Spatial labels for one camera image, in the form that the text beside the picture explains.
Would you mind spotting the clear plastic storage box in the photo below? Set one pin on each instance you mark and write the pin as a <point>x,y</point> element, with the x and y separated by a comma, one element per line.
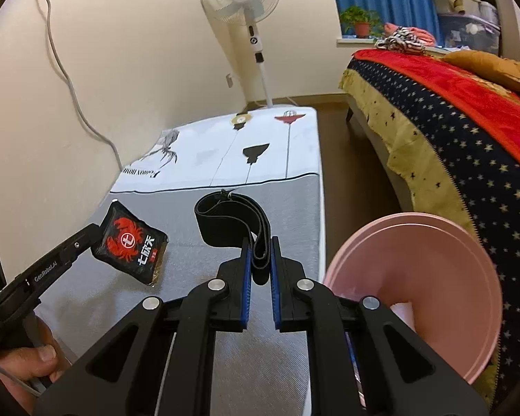
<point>468,34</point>

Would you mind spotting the person's left hand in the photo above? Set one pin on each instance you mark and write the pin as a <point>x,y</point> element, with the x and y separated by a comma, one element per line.
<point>26,364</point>

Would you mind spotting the potted green plant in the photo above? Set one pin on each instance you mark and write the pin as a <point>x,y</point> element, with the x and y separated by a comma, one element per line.
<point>362,19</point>

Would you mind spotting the small grey storage box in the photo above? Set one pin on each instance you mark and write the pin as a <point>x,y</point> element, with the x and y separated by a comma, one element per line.
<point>485,9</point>

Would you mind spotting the black snack packet red crab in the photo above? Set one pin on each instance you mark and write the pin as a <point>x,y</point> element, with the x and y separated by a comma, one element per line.
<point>130,242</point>

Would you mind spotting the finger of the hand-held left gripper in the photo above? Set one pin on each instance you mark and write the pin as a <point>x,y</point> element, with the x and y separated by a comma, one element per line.
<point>80,242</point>

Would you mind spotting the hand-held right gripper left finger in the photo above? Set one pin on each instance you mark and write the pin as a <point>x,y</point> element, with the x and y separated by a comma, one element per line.
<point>245,286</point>

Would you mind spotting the black white striped cloth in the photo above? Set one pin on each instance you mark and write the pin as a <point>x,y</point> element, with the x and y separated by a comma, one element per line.
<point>401,41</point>

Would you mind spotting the yellow bed sheet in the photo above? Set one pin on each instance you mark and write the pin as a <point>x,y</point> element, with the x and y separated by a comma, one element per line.
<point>407,156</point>

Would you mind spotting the pink plastic bin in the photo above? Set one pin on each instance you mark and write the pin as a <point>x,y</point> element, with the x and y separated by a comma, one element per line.
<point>437,260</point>

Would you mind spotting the bed with red blanket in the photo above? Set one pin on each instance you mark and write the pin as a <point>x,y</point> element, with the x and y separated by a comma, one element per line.
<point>481,182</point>

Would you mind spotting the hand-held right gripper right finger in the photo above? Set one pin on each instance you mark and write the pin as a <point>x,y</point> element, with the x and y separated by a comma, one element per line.
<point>275,286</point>

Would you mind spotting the black elastic band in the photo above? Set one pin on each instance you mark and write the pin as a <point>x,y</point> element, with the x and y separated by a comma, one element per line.
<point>216,221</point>

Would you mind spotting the white window sill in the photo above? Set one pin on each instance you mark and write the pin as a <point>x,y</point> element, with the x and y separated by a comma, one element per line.
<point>355,41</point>

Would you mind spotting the orange pillow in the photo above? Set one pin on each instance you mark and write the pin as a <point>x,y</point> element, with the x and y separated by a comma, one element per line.
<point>489,67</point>

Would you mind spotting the red floral blanket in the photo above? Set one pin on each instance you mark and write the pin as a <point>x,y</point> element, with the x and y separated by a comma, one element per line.
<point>450,91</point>

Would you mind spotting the pink folded clothes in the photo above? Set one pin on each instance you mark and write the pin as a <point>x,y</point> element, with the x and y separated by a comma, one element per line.
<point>420,34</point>

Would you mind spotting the white low wall plug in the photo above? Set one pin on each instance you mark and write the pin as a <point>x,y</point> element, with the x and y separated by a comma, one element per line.
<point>229,81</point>

